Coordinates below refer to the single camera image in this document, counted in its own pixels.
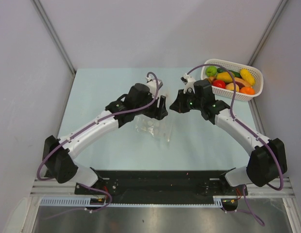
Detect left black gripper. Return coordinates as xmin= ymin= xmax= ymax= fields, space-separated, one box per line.
xmin=134 ymin=92 xmax=167 ymax=120

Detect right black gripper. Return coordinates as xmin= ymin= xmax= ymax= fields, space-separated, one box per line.
xmin=169 ymin=89 xmax=203 ymax=114

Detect clear zip top bag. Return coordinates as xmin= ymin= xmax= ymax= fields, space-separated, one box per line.
xmin=135 ymin=116 xmax=173 ymax=142

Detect red toy tomato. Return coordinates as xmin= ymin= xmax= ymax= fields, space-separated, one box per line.
xmin=212 ymin=80 xmax=226 ymax=89

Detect green toy apple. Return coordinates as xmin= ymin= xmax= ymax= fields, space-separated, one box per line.
xmin=205 ymin=66 xmax=217 ymax=77

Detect pink yellow toy peach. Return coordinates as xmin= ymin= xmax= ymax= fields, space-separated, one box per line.
xmin=225 ymin=83 xmax=240 ymax=92

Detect orange toy tangerine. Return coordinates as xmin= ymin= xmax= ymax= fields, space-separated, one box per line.
xmin=239 ymin=86 xmax=255 ymax=95

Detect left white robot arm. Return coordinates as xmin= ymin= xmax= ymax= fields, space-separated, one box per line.
xmin=42 ymin=83 xmax=168 ymax=194

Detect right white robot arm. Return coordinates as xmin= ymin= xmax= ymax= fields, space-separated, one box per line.
xmin=169 ymin=77 xmax=287 ymax=195

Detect brown toy kiwi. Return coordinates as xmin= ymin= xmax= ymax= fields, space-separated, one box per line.
xmin=207 ymin=76 xmax=216 ymax=84

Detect white plastic basket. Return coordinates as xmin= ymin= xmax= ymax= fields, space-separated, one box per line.
xmin=201 ymin=58 xmax=264 ymax=101

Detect dark green toy cucumber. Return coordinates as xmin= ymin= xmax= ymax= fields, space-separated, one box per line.
xmin=217 ymin=68 xmax=241 ymax=79

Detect yellow toy corn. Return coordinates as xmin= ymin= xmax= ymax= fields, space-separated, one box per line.
xmin=240 ymin=69 xmax=255 ymax=86

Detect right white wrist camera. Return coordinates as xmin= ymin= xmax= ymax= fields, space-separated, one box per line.
xmin=181 ymin=74 xmax=196 ymax=94

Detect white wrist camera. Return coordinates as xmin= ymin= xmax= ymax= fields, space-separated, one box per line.
xmin=181 ymin=74 xmax=196 ymax=94
xmin=146 ymin=77 xmax=163 ymax=95

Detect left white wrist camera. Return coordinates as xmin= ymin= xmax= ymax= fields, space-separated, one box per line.
xmin=146 ymin=77 xmax=163 ymax=95

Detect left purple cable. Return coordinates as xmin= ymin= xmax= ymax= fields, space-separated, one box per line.
xmin=36 ymin=71 xmax=158 ymax=182

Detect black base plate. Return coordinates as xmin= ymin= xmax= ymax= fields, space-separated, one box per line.
xmin=74 ymin=170 xmax=243 ymax=203

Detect aluminium frame rail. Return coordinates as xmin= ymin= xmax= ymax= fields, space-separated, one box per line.
xmin=30 ymin=178 xmax=295 ymax=198

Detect white slotted cable duct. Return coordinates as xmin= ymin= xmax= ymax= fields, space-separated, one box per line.
xmin=40 ymin=197 xmax=223 ymax=208

